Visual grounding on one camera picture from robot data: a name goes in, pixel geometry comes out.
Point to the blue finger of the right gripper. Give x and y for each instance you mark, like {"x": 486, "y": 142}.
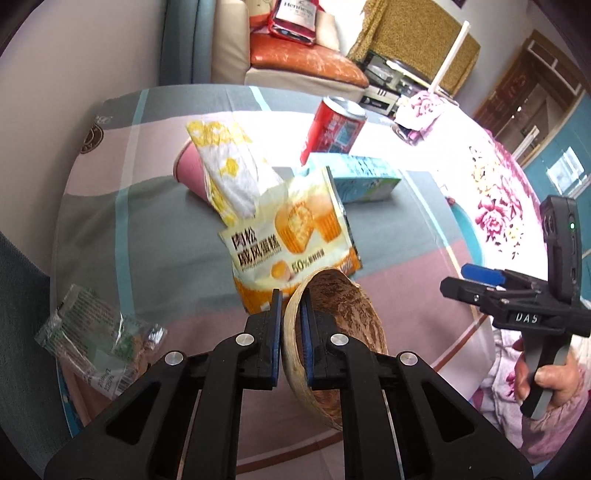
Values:
{"x": 483, "y": 275}

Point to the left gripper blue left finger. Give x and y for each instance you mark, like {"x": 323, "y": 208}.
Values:
{"x": 262, "y": 359}

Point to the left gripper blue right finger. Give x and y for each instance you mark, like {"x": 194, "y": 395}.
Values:
{"x": 322, "y": 367}

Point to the brown coconut shell bowl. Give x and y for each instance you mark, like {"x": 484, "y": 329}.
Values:
{"x": 331, "y": 292}

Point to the yellow chiffon cake bag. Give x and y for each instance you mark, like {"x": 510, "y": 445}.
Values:
{"x": 300, "y": 228}

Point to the light blue milk carton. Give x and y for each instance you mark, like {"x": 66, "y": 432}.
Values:
{"x": 358, "y": 178}

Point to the yellow white wrapper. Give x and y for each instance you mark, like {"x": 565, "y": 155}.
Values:
{"x": 236, "y": 175}

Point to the pink paper cup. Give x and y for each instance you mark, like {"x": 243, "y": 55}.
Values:
{"x": 189, "y": 171}

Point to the red soda can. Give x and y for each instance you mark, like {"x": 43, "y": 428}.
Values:
{"x": 338, "y": 122}

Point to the teal plastic trash bin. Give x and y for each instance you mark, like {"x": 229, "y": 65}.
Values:
{"x": 467, "y": 229}

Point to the person right hand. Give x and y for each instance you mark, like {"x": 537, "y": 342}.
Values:
{"x": 567, "y": 382}

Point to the pink floral bed quilt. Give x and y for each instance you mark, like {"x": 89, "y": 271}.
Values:
{"x": 477, "y": 172}

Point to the clear green plastic wrapper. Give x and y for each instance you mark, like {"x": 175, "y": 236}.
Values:
{"x": 107, "y": 349}

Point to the brown wooden door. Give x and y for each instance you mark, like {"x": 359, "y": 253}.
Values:
{"x": 533, "y": 99}

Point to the black stereo equipment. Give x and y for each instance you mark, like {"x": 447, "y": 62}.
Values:
{"x": 391, "y": 83}

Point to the white pole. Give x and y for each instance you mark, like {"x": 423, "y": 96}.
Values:
{"x": 457, "y": 44}

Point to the leopard print cloth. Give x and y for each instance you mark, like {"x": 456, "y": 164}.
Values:
{"x": 418, "y": 33}

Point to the cream leather sofa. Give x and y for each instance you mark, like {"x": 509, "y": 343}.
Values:
{"x": 240, "y": 57}

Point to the Hennessy bottle shaped pillow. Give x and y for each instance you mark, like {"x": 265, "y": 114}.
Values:
{"x": 294, "y": 20}

